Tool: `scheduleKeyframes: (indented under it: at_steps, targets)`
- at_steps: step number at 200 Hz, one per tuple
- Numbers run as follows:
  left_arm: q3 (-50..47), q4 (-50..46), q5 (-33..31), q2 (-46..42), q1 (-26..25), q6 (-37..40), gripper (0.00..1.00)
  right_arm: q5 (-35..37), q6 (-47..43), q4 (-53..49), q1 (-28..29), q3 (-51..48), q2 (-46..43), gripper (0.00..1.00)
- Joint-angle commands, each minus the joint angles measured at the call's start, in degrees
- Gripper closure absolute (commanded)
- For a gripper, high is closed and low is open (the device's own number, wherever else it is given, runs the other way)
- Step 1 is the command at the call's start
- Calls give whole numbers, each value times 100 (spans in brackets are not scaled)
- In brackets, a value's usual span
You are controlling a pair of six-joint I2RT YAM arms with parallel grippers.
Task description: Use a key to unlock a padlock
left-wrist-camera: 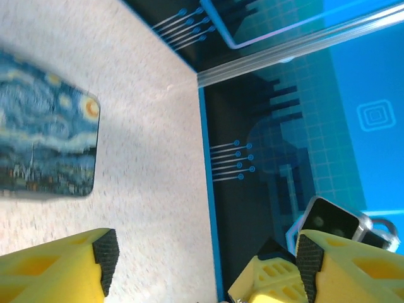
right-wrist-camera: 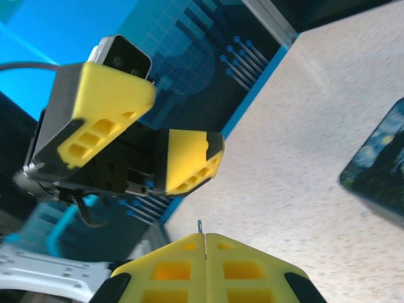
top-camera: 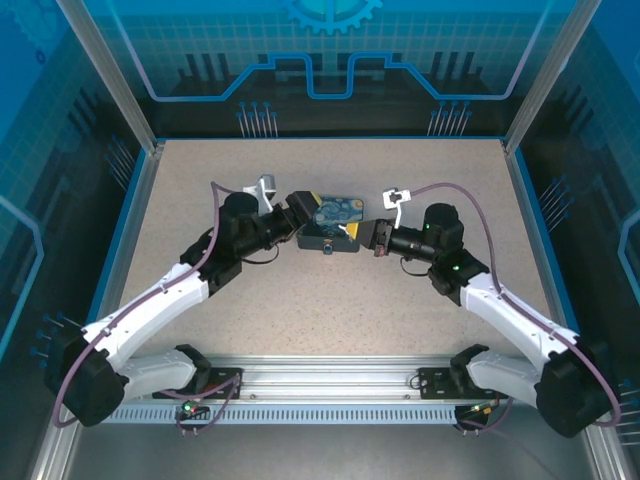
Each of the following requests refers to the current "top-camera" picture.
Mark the left power connector with LED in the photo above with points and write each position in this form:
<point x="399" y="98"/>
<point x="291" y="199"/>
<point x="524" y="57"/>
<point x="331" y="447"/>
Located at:
<point x="192" y="406"/>

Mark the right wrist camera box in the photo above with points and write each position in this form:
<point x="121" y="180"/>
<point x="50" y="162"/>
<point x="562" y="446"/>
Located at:
<point x="395" y="197"/>

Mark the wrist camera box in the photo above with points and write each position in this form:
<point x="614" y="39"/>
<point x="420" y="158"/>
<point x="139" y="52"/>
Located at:
<point x="395" y="197"/>
<point x="260" y="192"/>

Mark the starry night print box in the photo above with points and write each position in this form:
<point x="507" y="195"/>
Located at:
<point x="337" y="212"/>

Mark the right power connector with LED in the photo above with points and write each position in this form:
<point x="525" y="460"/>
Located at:
<point x="482" y="410"/>

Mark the aluminium side rail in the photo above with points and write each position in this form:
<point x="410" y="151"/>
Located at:
<point x="124" y="250"/>
<point x="532" y="225"/>

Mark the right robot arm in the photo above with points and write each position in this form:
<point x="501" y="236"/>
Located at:
<point x="500" y="310"/>

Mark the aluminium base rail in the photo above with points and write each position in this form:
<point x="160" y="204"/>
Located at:
<point x="325" y="375"/>

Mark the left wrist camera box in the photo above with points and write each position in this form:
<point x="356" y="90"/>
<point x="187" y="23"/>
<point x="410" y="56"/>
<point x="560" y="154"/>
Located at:
<point x="260" y="192"/>

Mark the power connector with led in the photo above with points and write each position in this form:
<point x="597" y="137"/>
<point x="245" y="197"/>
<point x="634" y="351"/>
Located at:
<point x="192" y="406"/>
<point x="482" y="410"/>

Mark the aluminium frame post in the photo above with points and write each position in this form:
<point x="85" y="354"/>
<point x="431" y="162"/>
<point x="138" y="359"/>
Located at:
<point x="542" y="85"/>
<point x="117" y="85"/>

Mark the small padlock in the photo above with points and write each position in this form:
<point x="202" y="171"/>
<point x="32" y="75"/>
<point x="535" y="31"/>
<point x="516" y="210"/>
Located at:
<point x="327" y="248"/>

